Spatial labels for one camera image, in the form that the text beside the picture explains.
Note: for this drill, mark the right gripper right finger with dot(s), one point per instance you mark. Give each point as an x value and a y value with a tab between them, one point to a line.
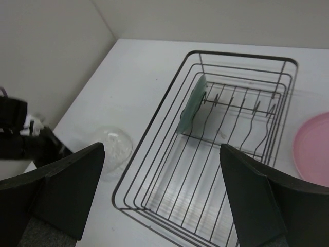
271	208

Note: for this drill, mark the pink plastic plate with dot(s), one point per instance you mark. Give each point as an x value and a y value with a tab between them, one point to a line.
310	150

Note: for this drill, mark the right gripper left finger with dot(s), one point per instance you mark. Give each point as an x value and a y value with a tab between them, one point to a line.
59	195

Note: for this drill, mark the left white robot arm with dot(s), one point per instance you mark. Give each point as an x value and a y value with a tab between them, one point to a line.
32	127

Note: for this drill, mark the clear glass plate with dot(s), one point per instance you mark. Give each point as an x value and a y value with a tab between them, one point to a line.
118	147

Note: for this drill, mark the blue floral green plate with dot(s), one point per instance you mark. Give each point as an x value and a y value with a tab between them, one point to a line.
192	105

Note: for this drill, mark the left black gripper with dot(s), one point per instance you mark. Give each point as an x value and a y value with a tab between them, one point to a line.
44	149

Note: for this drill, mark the dark wire dish rack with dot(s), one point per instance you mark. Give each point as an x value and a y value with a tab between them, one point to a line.
173	183

